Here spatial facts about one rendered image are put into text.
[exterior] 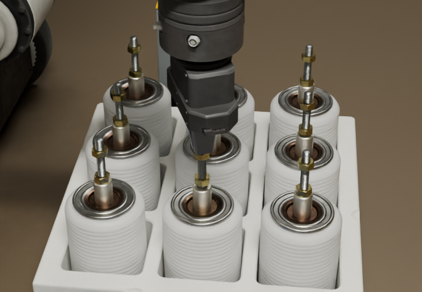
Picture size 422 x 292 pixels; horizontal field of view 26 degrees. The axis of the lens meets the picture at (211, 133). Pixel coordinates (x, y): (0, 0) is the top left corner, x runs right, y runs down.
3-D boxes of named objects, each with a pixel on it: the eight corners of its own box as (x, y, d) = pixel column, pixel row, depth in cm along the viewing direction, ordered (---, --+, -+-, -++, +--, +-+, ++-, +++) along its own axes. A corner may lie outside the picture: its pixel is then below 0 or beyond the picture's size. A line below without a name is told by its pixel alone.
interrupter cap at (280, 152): (294, 130, 121) (294, 126, 121) (344, 151, 118) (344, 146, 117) (262, 158, 116) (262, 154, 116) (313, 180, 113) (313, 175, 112)
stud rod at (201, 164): (200, 196, 107) (200, 144, 102) (196, 191, 107) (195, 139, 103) (208, 193, 107) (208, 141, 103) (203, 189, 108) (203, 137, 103)
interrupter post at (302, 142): (300, 146, 119) (302, 125, 117) (316, 153, 117) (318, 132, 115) (290, 155, 117) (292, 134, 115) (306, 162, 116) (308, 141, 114)
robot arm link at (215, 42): (260, 128, 96) (264, 27, 89) (171, 143, 94) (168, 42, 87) (224, 68, 106) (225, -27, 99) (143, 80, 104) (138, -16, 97)
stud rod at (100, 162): (97, 191, 108) (92, 139, 104) (102, 186, 109) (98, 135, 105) (103, 194, 108) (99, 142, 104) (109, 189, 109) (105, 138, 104)
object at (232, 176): (165, 243, 130) (161, 140, 119) (222, 220, 134) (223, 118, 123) (200, 284, 123) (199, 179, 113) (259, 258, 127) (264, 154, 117)
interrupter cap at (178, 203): (162, 223, 106) (162, 218, 106) (179, 183, 112) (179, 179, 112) (226, 233, 105) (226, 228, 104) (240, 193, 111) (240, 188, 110)
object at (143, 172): (86, 264, 126) (75, 160, 116) (104, 219, 134) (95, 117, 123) (155, 272, 125) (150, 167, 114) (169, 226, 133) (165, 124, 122)
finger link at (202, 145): (189, 152, 103) (188, 107, 99) (216, 148, 103) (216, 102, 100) (193, 161, 101) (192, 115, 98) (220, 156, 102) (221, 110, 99)
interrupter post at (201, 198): (189, 212, 108) (189, 191, 106) (194, 200, 110) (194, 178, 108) (210, 215, 107) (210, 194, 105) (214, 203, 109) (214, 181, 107)
